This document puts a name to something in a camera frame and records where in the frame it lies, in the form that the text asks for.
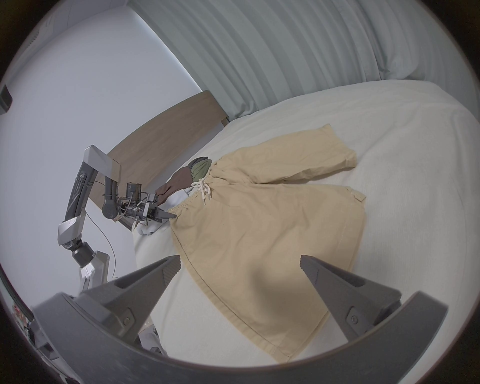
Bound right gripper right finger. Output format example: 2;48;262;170
300;255;402;344

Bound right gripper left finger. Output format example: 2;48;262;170
77;255;182;344

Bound tan shorts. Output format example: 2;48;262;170
168;124;366;364

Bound bed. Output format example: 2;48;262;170
107;79;480;376

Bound white garment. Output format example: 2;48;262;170
133;187;196;237

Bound brown garment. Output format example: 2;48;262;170
155;165;194;205

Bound green garment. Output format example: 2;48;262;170
189;160;213;185

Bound pale green curtain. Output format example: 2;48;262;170
129;0;379;121
352;0;432;81

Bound black cable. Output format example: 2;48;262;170
85;210;118;280

